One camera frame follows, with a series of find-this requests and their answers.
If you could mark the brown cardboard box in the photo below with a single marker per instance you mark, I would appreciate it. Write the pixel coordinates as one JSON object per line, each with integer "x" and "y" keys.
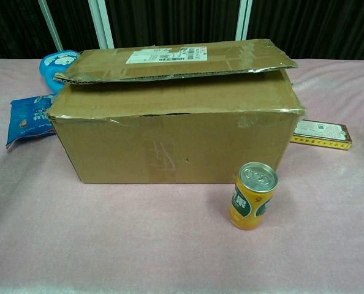
{"x": 169, "y": 147}

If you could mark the yellow drink can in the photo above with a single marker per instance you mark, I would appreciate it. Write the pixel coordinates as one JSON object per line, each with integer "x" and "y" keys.
{"x": 252, "y": 199}

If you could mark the pink tablecloth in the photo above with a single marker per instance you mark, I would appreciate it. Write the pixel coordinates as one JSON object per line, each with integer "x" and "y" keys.
{"x": 139, "y": 242}

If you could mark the black curtain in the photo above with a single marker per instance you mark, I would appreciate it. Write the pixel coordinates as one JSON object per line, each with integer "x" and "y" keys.
{"x": 176, "y": 21}

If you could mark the red and yellow flat box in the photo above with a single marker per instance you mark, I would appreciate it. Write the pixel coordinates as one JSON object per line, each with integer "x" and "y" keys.
{"x": 320, "y": 130}

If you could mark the blue detergent bottle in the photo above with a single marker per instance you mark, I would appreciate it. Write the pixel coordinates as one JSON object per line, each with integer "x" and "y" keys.
{"x": 54, "y": 65}

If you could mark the blue snack bag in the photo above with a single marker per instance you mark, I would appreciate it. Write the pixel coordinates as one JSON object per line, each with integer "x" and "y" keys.
{"x": 25, "y": 120}

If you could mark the wide white frame post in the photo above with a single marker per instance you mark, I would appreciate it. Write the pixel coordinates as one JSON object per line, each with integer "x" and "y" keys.
{"x": 101, "y": 23}

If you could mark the thin white frame post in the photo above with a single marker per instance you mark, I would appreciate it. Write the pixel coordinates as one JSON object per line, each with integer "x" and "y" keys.
{"x": 50, "y": 24}

